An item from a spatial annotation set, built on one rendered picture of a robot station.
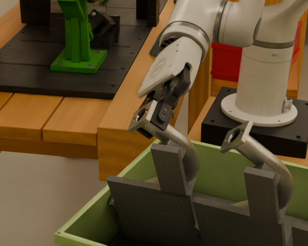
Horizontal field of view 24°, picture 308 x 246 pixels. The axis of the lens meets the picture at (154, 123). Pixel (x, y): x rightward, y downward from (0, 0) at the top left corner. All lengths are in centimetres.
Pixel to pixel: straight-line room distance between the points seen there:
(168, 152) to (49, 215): 195
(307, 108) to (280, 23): 29
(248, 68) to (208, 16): 49
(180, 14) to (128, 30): 111
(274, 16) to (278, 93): 20
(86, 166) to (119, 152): 164
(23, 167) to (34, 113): 157
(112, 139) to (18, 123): 24
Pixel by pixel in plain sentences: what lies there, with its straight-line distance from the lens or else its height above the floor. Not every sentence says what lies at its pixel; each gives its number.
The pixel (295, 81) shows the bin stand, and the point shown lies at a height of 80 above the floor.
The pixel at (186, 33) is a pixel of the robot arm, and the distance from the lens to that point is 120.
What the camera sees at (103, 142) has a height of 86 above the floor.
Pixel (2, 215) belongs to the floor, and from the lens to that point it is 305.
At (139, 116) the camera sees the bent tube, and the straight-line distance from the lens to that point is 113.
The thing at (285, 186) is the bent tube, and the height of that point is 109.
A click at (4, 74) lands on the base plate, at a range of 203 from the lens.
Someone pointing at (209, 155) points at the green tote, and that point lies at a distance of 149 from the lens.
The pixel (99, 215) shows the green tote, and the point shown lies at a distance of 132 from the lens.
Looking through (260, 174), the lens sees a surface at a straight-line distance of 104.
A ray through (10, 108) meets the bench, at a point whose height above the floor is 88.
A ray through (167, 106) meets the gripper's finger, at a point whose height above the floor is 118.
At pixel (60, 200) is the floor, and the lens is 311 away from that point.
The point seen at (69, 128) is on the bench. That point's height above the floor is 88.
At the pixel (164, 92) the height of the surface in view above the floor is 120.
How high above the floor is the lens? 165
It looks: 26 degrees down
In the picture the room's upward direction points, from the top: straight up
